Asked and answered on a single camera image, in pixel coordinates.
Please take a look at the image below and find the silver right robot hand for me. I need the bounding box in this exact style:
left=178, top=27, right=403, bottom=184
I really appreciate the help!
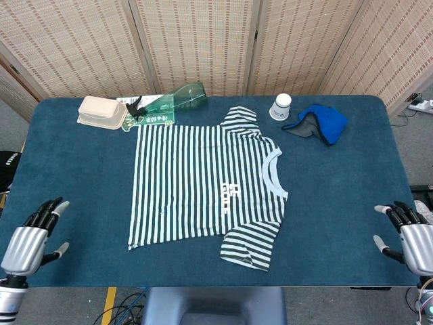
left=373, top=201, right=433, bottom=276

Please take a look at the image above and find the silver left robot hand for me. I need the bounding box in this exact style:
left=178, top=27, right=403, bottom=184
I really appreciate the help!
left=0, top=197, right=70, bottom=277

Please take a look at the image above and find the green white striped T-shirt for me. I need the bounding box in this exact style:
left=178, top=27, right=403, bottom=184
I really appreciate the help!
left=127, top=106, right=289, bottom=272

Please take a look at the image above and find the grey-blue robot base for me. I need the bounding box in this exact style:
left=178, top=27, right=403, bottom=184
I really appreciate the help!
left=141, top=286, right=288, bottom=325

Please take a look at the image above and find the white sneaker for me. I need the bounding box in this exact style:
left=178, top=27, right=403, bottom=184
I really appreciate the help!
left=414, top=199, right=433, bottom=221

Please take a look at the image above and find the black bag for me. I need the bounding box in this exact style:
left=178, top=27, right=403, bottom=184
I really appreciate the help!
left=0, top=150, right=23, bottom=192

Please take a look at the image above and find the blue carpet table mat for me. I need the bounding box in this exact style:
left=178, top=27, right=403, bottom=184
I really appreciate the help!
left=0, top=95, right=433, bottom=288

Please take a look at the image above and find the white power strip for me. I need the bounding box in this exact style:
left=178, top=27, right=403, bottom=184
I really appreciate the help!
left=407, top=97, right=433, bottom=114

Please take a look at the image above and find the blue and grey cloth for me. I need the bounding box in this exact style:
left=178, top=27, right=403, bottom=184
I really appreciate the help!
left=281, top=103, right=349, bottom=146

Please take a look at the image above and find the beige plastic food container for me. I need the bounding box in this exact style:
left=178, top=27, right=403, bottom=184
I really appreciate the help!
left=76, top=95, right=129, bottom=131

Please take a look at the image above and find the green printed card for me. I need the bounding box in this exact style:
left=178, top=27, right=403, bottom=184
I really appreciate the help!
left=121, top=111, right=177, bottom=133

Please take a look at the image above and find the white paper cup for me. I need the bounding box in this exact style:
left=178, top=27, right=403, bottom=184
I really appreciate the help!
left=269, top=93, right=292, bottom=121

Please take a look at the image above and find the white paper sheet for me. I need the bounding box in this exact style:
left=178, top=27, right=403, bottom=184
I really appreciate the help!
left=116, top=95, right=163, bottom=104

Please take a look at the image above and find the green spray bottle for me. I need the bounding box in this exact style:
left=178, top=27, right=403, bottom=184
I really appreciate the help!
left=125, top=83, right=209, bottom=120

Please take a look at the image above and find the woven folding screen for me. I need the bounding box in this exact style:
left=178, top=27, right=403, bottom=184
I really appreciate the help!
left=0, top=0, right=433, bottom=119

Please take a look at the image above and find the floor cable bundle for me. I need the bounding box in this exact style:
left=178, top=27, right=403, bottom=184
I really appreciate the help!
left=91, top=287, right=150, bottom=325

